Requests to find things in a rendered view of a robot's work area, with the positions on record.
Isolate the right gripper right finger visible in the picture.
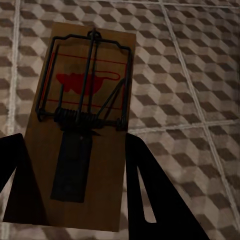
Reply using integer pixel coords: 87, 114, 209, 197
125, 133, 210, 240

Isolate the mousetrap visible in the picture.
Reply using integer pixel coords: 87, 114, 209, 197
3, 21, 137, 232

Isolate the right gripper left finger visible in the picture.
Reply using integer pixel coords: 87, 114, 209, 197
0, 133, 24, 193

